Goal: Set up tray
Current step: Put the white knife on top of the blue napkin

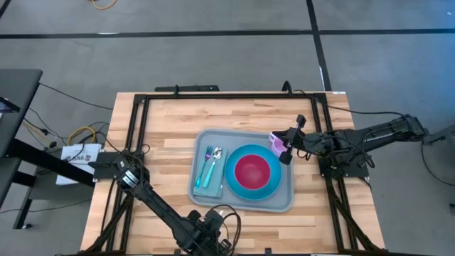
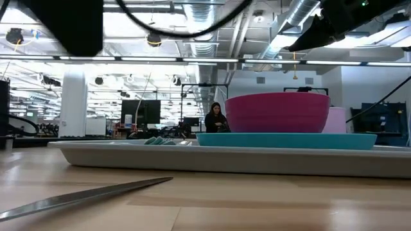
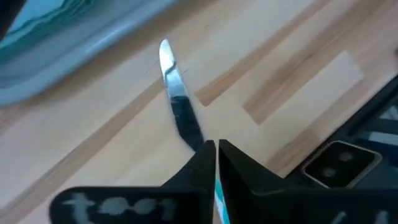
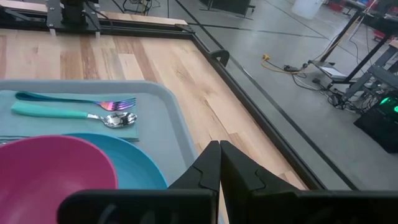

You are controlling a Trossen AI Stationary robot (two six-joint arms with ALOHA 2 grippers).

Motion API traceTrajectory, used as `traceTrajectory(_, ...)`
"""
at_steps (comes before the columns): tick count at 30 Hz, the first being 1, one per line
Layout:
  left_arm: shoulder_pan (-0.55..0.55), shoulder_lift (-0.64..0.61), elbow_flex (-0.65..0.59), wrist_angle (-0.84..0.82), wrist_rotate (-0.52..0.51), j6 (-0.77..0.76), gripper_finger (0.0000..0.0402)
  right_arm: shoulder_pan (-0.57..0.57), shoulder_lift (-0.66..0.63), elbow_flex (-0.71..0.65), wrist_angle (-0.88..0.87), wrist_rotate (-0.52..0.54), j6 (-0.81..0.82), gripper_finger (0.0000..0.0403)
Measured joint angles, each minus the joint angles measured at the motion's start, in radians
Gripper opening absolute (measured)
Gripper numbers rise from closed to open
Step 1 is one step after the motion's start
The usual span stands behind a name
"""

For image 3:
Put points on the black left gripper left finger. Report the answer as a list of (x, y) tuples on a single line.
[(186, 199)]

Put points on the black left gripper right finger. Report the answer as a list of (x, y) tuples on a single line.
[(264, 202)]

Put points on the pale teal cloth napkin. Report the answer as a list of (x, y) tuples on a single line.
[(62, 15)]

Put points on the large grey plastic tray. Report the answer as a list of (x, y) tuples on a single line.
[(62, 59)]

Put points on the square black frame end cap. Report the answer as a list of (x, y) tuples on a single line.
[(342, 165)]

